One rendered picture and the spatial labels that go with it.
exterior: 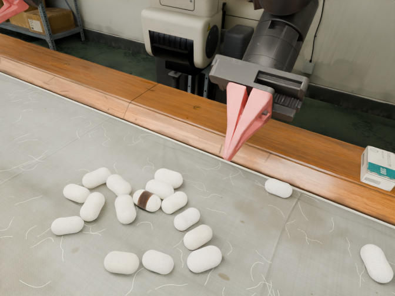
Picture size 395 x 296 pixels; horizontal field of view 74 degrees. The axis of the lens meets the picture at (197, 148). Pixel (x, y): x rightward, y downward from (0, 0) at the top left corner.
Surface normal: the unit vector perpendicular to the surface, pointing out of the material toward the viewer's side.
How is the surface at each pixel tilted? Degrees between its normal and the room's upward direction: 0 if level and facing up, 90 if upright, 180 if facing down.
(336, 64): 91
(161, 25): 98
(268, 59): 42
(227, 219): 0
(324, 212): 0
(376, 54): 90
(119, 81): 0
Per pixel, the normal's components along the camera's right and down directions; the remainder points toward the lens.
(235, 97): -0.38, 0.12
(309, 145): 0.07, -0.77
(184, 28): -0.44, 0.65
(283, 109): -0.26, -0.22
